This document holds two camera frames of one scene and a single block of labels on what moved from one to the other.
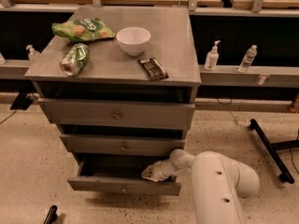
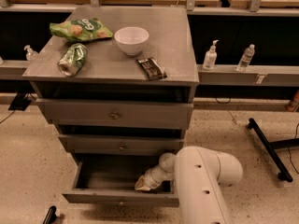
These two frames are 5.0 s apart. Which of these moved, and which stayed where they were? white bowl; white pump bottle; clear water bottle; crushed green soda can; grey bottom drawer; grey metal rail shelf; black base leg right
Moved: grey bottom drawer
Stayed: grey metal rail shelf; crushed green soda can; black base leg right; white bowl; white pump bottle; clear water bottle
